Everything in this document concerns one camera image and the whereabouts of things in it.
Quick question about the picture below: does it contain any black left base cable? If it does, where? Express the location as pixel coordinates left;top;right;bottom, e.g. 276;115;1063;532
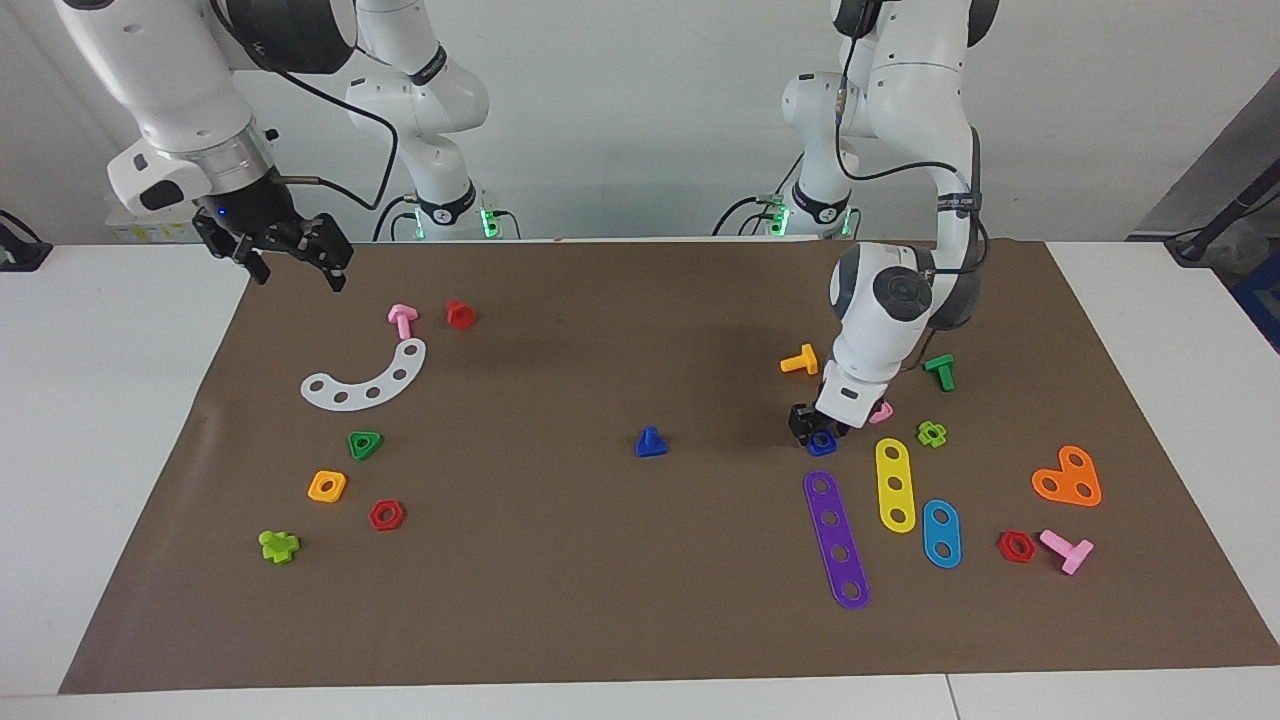
711;150;807;239

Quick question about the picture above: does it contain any black stand pole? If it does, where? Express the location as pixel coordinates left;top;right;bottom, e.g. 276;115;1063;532
1164;164;1280;267

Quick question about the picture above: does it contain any grey slanted panel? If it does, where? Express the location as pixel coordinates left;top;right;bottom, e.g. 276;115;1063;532
1128;95;1280;242

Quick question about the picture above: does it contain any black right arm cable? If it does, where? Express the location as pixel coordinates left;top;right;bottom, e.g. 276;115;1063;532
268;60;402;214

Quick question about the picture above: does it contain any blue two-hole plate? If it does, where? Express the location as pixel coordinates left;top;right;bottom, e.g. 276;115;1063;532
921;498;964;571

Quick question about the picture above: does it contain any brown table mat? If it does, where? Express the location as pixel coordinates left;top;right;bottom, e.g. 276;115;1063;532
58;238;1280;695

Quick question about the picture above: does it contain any orange heart-shaped plate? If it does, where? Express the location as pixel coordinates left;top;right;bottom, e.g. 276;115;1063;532
1030;444;1104;509

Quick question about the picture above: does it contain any yellow three-hole plate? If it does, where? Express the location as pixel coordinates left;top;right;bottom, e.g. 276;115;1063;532
874;436;918;535

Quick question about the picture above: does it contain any black base cable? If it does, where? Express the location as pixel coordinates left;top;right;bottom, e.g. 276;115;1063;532
371;193;422;244
711;150;807;239

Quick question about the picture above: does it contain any purple four-hole plate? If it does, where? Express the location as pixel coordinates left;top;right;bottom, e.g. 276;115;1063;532
802;469;872;612

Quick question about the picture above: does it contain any white curved five-hole plate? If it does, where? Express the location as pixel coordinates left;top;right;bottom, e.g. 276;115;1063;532
299;337;429;413

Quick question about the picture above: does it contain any blue crate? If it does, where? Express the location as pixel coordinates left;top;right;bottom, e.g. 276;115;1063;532
1231;249;1280;354

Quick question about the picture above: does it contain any white boxes stack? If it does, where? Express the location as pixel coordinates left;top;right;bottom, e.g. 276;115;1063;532
103;205;201;245

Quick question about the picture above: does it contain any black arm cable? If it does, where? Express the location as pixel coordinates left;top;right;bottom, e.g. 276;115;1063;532
268;60;402;214
836;28;992;278

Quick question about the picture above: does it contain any black right base cable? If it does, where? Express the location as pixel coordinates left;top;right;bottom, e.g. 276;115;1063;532
371;193;422;244

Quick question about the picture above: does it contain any black clamp device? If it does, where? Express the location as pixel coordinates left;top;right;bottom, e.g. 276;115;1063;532
0;209;54;274

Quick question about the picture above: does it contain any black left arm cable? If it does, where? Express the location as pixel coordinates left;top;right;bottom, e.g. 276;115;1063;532
836;28;992;278

